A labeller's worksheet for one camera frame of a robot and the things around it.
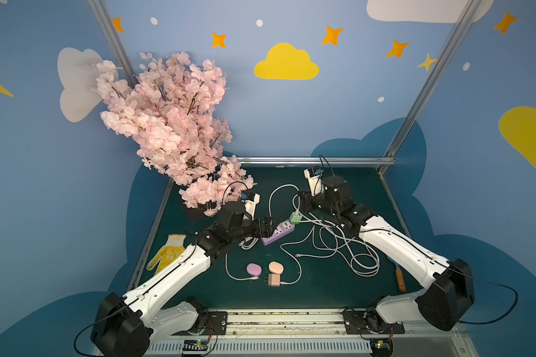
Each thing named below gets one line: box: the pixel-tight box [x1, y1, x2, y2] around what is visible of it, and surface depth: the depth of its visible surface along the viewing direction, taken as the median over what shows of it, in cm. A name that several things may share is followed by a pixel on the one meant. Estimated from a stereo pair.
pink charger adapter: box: [268, 273, 281, 288], surface depth 84 cm
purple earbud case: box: [246, 262, 263, 276], surface depth 87 cm
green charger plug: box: [288, 211, 303, 224], surface depth 88 cm
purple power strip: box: [260, 220, 296, 247], surface depth 98 cm
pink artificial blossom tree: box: [95, 52, 254, 216], surface depth 69 cm
